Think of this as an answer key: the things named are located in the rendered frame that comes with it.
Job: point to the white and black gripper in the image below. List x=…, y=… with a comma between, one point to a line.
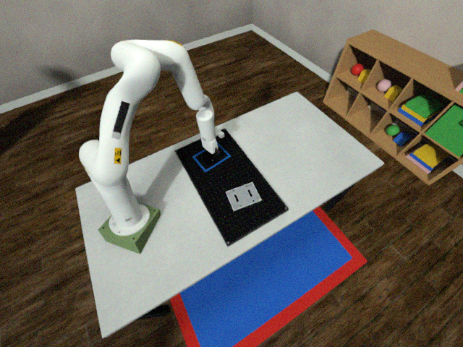
x=212, y=147

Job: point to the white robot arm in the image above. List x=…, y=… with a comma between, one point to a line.
x=108, y=163

